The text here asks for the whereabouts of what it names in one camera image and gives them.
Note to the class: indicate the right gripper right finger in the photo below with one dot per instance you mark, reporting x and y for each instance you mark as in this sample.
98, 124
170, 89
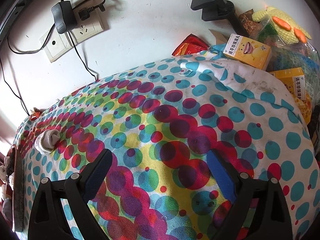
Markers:
224, 173

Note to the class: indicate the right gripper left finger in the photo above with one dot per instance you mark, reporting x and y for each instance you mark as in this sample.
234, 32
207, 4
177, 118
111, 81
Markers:
94, 174

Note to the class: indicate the grey white sock pair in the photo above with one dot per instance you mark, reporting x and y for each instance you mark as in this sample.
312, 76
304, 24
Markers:
46, 141

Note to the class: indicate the round red tray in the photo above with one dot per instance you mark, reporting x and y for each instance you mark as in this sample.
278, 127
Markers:
15, 176

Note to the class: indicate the red candy wrapper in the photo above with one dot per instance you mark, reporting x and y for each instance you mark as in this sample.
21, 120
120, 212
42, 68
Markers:
35, 114

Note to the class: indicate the polka dot bed sheet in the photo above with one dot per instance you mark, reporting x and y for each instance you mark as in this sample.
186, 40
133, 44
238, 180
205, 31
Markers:
159, 120

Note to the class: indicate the yellow medicine box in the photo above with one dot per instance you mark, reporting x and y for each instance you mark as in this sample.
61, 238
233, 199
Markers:
248, 51
294, 81

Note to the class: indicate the clear bag of goods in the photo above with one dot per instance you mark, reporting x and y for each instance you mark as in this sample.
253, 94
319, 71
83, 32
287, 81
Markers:
285, 56

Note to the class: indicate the red snack packet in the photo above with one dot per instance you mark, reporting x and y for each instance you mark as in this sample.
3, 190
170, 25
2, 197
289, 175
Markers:
190, 45

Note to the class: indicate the yellow knitted duck toy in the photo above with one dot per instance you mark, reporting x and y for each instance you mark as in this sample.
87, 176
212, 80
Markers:
287, 29

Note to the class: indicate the black power adapter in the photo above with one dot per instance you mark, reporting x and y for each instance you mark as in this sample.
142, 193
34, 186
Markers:
64, 17

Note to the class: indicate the black power plug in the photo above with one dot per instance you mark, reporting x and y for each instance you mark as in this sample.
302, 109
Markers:
85, 13

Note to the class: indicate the white wall socket plate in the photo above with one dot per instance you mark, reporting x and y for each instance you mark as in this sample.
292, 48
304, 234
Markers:
59, 44

